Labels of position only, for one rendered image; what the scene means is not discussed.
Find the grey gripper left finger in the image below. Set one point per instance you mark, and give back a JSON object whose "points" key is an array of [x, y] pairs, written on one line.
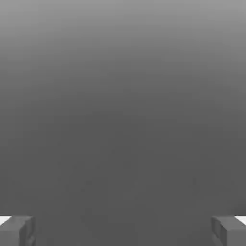
{"points": [[13, 232]]}

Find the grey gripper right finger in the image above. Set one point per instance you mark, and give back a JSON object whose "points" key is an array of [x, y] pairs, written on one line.
{"points": [[232, 232]]}

